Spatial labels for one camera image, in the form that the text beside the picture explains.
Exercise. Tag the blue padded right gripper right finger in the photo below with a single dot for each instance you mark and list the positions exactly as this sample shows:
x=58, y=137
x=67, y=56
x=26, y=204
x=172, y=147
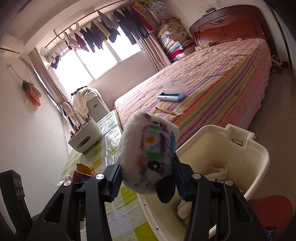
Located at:
x=220, y=203

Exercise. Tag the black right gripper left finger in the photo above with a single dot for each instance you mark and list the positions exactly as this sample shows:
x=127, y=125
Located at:
x=60, y=219

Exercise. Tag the colourful fluffy white ball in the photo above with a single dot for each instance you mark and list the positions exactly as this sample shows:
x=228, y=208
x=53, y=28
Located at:
x=147, y=147

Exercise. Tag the white paper trash in bin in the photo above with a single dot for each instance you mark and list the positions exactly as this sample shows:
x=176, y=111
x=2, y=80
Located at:
x=215, y=174

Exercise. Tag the cream plastic trash bin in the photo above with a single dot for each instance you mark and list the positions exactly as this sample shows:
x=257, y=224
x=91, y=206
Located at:
x=247, y=161

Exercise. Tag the brown bottle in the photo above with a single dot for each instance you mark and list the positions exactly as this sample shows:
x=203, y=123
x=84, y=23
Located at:
x=79, y=177

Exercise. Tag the crumpled white tissue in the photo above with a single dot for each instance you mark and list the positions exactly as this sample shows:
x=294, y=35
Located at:
x=67, y=177

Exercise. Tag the checkered plastic tablecloth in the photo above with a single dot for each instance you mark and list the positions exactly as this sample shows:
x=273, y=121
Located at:
x=125, y=217

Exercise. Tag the smartphone screen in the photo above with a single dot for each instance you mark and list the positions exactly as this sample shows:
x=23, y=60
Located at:
x=270, y=232

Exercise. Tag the red plastic stool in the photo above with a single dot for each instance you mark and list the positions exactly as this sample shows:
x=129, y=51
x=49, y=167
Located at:
x=274, y=211

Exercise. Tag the left hand-held gripper device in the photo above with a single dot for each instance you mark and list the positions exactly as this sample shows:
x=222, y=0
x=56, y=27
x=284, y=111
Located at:
x=14, y=200

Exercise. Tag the white desktop organizer box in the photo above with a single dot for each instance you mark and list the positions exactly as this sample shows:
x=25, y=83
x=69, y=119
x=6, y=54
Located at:
x=86, y=136

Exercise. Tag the white air cooler unit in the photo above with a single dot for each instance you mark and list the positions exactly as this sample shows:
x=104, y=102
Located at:
x=97, y=107

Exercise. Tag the yellow pencil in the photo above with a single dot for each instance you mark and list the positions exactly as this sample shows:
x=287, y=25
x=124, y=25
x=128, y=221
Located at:
x=166, y=111

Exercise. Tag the floral cloth on cooler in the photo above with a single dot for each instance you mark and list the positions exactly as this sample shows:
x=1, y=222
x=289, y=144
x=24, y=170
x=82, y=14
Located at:
x=80, y=99

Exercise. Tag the bed with striped sheet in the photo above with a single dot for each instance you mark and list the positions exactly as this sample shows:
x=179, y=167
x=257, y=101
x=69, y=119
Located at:
x=225, y=82

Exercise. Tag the pink curtain left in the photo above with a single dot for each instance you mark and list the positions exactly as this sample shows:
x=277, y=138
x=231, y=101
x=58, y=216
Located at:
x=50, y=83

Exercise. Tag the pink curtain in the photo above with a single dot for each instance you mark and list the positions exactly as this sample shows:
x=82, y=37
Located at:
x=155, y=52
x=50, y=83

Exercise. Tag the slippers on floor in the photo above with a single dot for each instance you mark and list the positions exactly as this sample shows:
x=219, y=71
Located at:
x=276, y=60

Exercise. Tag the stack of folded quilts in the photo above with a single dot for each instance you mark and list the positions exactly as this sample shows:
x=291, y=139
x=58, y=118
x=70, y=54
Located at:
x=174, y=40

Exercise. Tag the pink curtain right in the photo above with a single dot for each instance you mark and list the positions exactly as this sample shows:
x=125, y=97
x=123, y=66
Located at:
x=155, y=52

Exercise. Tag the dark wooden headboard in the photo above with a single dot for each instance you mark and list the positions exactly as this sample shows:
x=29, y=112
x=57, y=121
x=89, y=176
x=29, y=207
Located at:
x=231, y=23

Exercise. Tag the hanging clothes on rod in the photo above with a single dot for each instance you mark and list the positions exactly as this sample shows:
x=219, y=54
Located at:
x=131, y=19

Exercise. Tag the orange cloth hanging on wall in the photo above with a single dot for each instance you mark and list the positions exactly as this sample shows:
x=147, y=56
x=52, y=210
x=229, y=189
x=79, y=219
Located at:
x=32, y=92

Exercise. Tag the white wall air conditioner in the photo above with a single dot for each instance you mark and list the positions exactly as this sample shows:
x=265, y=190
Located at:
x=11, y=46

